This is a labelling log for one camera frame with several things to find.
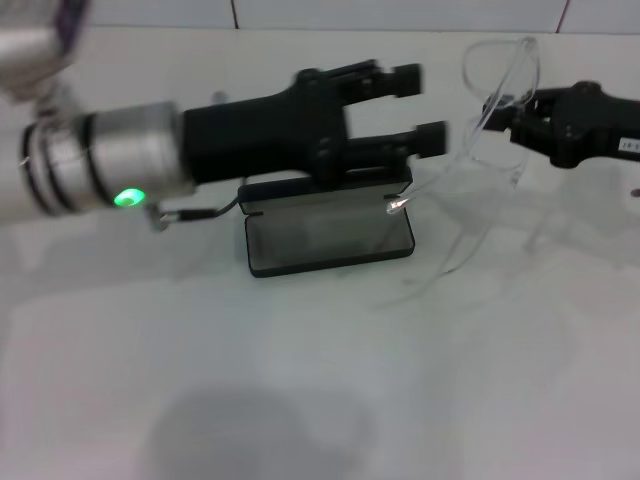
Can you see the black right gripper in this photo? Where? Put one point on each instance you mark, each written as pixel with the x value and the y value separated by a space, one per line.
pixel 600 125

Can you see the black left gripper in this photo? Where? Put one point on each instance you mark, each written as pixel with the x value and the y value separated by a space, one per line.
pixel 250 135

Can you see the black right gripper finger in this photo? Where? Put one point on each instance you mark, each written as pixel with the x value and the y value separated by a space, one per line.
pixel 430 140
pixel 405 80

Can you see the clear plastic glasses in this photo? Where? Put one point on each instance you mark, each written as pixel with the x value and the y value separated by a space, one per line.
pixel 399 203

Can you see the black glasses case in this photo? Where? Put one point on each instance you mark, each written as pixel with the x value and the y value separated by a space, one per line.
pixel 325 240

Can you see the silver round connector stub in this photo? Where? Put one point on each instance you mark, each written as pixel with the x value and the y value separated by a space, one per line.
pixel 218 95

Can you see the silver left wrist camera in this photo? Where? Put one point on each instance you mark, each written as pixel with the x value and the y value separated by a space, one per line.
pixel 35 45

